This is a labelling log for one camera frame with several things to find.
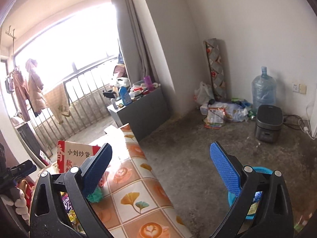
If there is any metal railing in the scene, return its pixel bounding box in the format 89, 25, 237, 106
29, 64, 120, 152

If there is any pink clothing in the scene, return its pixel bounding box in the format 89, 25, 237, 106
113, 64, 127, 79

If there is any dark rice cooker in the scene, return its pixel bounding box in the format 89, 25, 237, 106
255, 105, 284, 143

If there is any grey cabinet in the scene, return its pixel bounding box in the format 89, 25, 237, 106
116, 86, 172, 142

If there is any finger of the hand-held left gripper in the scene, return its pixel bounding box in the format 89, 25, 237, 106
7, 160, 37, 182

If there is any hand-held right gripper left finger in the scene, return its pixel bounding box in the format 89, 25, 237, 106
29, 142, 113, 238

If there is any blue basin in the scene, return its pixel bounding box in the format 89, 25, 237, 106
228, 165, 273, 220

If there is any red shopping bag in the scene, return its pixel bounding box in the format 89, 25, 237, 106
17, 177, 35, 204

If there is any beige puffer jacket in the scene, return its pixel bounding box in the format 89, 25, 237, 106
25, 59, 49, 114

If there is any person's left hand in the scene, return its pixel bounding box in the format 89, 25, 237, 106
1, 190, 31, 221

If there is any grey curtain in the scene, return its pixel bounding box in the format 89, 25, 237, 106
109, 0, 174, 100

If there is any long patterned box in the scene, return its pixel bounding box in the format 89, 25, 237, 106
203, 38, 227, 100

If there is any dark ribbed unit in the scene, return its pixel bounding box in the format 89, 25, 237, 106
14, 121, 42, 159

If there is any pile of clear plastic bags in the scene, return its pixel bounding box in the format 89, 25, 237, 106
222, 101, 250, 124

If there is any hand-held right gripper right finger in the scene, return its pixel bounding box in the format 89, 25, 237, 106
209, 141, 294, 238

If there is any large purple snack bag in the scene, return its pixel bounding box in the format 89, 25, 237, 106
61, 193, 73, 212

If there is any black power cable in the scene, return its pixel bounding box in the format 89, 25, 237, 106
282, 114, 306, 131

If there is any blue detergent bottle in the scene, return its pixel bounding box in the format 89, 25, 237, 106
119, 85, 133, 105

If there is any wall socket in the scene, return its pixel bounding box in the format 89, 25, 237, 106
292, 82, 307, 95

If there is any brown hanging coat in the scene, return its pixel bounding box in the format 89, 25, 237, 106
12, 67, 32, 122

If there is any large water jug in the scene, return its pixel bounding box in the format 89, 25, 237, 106
251, 66, 278, 109

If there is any green plastic bag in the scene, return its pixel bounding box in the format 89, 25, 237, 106
87, 186, 104, 203

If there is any white plastic bag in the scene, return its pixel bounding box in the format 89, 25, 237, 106
110, 77, 130, 88
194, 81, 215, 105

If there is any red trimmed clear bag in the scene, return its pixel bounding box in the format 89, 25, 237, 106
203, 105, 227, 130

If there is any beige towel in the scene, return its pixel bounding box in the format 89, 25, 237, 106
45, 83, 73, 125

